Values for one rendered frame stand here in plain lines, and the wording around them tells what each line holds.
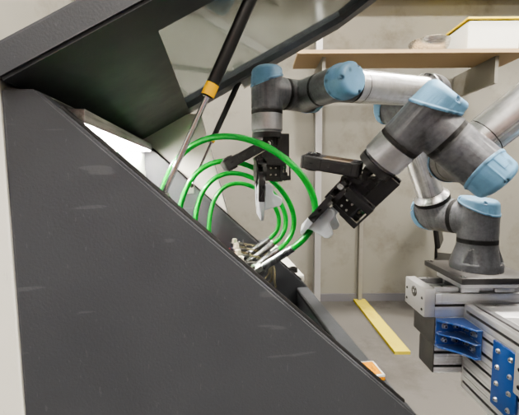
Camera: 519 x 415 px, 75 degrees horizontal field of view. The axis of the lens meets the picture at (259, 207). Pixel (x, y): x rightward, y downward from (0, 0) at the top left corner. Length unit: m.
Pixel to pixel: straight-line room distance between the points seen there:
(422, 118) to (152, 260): 0.45
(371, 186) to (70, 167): 0.48
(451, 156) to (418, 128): 0.07
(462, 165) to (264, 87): 0.44
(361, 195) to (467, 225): 0.64
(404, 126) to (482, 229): 0.69
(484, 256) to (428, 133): 0.71
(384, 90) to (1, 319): 0.82
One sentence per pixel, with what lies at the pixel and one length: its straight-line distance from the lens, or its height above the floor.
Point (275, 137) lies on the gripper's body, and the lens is 0.81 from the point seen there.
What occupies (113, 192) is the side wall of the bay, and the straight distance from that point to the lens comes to 0.48.
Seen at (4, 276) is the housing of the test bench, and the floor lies 1.21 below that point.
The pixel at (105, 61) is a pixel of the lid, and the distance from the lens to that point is 0.58.
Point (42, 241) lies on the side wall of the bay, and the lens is 0.52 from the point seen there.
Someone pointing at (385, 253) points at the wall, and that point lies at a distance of 3.85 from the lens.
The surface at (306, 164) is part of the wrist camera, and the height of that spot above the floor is 1.36.
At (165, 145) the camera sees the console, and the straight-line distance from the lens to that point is 1.18.
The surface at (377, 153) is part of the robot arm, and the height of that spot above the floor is 1.38.
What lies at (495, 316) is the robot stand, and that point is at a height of 0.95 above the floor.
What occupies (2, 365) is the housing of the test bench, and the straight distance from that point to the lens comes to 0.60.
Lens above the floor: 1.34
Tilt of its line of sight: 5 degrees down
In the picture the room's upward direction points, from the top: straight up
